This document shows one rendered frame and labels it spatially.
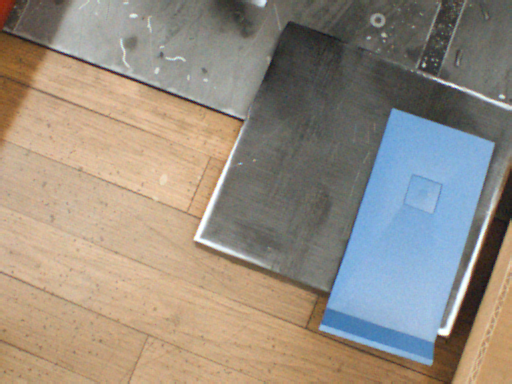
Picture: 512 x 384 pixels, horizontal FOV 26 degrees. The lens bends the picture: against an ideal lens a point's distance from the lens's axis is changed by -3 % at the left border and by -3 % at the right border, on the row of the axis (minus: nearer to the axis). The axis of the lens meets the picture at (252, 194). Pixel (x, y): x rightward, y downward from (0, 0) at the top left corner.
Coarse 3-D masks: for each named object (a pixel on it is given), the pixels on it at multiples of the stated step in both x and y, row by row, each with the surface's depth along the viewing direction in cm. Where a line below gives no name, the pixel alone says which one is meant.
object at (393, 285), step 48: (384, 144) 72; (432, 144) 72; (480, 144) 72; (384, 192) 71; (480, 192) 71; (384, 240) 71; (432, 240) 71; (336, 288) 70; (384, 288) 70; (432, 288) 70; (384, 336) 68; (432, 336) 69
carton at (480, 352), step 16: (496, 256) 73; (496, 272) 70; (496, 288) 67; (480, 304) 71; (496, 304) 65; (480, 320) 68; (496, 320) 65; (480, 336) 66; (496, 336) 71; (464, 352) 70; (480, 352) 64; (496, 352) 71; (464, 368) 67; (480, 368) 64; (496, 368) 70
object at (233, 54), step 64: (64, 0) 78; (128, 0) 78; (192, 0) 77; (320, 0) 77; (384, 0) 77; (448, 0) 77; (128, 64) 76; (192, 64) 76; (256, 64) 76; (448, 64) 76
